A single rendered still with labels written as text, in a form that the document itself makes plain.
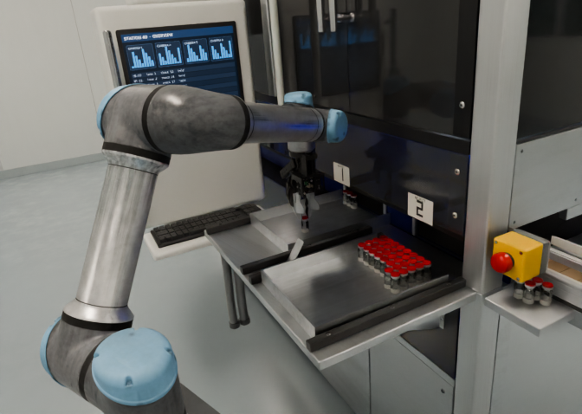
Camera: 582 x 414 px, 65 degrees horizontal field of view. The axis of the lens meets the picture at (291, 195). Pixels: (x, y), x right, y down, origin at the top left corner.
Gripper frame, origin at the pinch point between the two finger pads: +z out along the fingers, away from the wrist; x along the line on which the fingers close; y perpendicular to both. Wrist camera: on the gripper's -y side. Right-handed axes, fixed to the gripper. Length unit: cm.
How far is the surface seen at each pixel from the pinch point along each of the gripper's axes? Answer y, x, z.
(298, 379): -35, 9, 94
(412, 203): 29.3, 15.0, -9.2
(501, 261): 58, 12, -7
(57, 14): -505, -32, -80
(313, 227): -0.6, 3.3, 5.3
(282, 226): -6.7, -3.9, 5.3
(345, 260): 21.7, 0.0, 5.2
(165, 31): -50, -19, -53
